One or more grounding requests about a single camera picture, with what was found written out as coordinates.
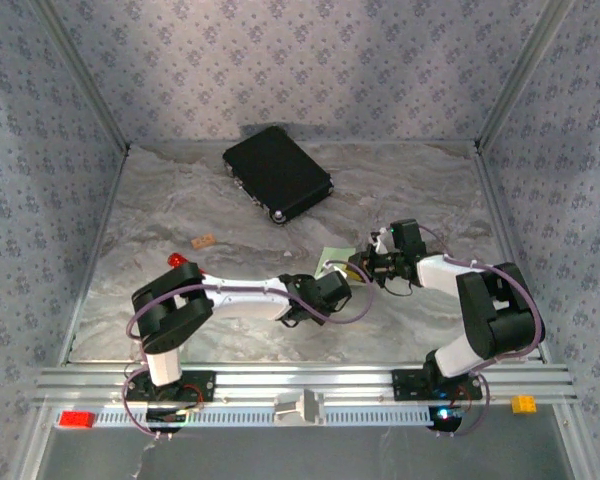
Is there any red toy brick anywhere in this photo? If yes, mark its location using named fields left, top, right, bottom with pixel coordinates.
left=58, top=410, right=97, bottom=430

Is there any grey metal bracket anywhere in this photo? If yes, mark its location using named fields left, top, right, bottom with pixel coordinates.
left=273, top=388, right=327, bottom=427

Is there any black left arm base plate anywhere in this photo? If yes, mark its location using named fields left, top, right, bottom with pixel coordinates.
left=123, top=368, right=217, bottom=404

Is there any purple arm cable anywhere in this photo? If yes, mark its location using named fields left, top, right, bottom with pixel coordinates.
left=121, top=259, right=376, bottom=442
left=418, top=225, right=544, bottom=440

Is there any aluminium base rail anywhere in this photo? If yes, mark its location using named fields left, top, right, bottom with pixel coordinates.
left=33, top=363, right=579, bottom=407

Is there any light green paper sheet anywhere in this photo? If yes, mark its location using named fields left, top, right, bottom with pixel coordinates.
left=314, top=244, right=358, bottom=280

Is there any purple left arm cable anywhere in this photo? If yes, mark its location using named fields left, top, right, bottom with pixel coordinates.
left=121, top=259, right=376, bottom=442

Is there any yellow toy brick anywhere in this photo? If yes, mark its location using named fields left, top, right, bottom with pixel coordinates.
left=510, top=394, right=538, bottom=416

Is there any aluminium corner post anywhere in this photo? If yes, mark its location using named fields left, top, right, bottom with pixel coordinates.
left=32, top=0, right=131, bottom=151
left=476, top=0, right=577, bottom=150

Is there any white slotted cable duct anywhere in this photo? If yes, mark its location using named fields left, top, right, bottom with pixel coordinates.
left=53, top=402, right=464, bottom=429

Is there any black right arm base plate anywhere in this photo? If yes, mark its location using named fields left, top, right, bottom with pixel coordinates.
left=391, top=368, right=484, bottom=403

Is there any aluminium side rail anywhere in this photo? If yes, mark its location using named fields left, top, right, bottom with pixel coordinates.
left=472, top=144, right=551, bottom=364
left=61, top=144, right=131, bottom=365

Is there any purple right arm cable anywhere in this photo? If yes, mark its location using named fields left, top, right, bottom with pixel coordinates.
left=418, top=225, right=544, bottom=440

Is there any black hard case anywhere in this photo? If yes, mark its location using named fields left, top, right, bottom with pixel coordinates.
left=222, top=124, right=335, bottom=225

